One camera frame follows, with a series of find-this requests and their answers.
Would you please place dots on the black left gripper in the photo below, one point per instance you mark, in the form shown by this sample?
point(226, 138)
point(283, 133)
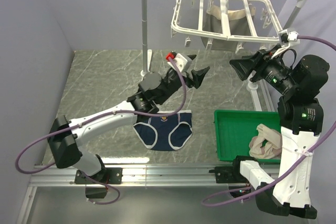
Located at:
point(198, 77)

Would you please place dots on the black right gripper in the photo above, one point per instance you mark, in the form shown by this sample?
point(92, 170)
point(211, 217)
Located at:
point(243, 67)

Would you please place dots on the white clip hanger frame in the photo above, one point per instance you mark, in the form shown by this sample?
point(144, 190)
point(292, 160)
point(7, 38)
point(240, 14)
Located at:
point(269, 18)

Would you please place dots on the navy blue underwear white trim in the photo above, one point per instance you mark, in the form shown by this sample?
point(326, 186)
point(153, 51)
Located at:
point(167, 133)

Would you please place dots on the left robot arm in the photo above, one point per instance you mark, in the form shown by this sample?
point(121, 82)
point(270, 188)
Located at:
point(68, 136)

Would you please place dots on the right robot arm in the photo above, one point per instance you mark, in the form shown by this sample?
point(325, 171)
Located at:
point(301, 120)

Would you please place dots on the grey beige hanging underwear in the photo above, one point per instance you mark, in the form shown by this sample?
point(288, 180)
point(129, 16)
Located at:
point(237, 22)

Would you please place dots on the green plastic tray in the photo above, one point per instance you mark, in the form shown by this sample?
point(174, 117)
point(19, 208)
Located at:
point(235, 129)

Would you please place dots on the beige cloth in tray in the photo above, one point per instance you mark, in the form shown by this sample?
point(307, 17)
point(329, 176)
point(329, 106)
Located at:
point(267, 144)

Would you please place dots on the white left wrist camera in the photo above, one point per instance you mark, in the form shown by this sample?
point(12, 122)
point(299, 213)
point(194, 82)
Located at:
point(182, 61)

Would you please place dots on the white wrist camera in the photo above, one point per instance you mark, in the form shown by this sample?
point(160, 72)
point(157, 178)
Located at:
point(182, 61)
point(288, 39)

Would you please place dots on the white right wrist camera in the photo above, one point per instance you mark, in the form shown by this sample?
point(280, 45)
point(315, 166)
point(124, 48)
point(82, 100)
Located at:
point(288, 39)

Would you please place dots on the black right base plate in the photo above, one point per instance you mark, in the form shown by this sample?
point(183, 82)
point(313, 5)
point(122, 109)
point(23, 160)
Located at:
point(228, 175)

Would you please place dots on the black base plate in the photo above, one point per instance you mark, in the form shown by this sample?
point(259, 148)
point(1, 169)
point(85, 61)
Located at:
point(228, 175)
point(106, 176)

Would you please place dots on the aluminium mounting rail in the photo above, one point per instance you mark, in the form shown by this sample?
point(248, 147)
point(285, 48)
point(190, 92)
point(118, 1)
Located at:
point(135, 175)

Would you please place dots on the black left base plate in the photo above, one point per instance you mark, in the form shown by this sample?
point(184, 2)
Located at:
point(106, 176)

